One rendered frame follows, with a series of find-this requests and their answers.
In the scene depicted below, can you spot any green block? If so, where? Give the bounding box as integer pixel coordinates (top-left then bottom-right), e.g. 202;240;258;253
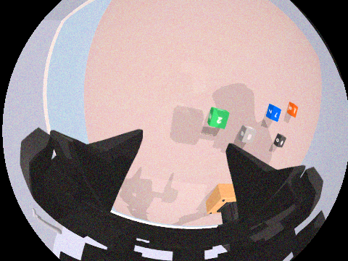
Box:
207;107;230;130

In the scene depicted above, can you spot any blue block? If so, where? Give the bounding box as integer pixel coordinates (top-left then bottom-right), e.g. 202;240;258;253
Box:
266;104;281;122

